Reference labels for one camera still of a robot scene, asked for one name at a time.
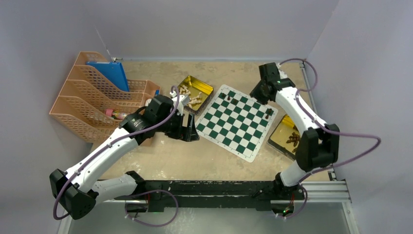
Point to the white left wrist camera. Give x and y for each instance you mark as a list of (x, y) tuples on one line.
[(179, 101)]

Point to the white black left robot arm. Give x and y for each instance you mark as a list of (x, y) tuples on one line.
[(79, 189)]

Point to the pink bottle in rack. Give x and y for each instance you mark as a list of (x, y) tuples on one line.
[(116, 114)]

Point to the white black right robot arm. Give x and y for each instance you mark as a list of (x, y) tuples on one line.
[(317, 148)]

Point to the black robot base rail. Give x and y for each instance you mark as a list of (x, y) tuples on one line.
[(258, 195)]

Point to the green white chess board mat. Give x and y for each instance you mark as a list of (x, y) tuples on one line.
[(240, 129)]

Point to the gold tin with dark pieces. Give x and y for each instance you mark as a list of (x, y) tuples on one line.
[(285, 138)]

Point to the orange plastic file rack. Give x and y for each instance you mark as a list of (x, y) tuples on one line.
[(86, 94)]

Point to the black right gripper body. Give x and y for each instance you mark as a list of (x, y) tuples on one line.
[(259, 93)]

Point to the blue folder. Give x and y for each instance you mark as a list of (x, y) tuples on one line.
[(113, 71)]

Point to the gold tin with light pieces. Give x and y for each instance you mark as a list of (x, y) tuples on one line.
[(199, 92)]

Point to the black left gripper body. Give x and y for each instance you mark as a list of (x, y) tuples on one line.
[(174, 127)]

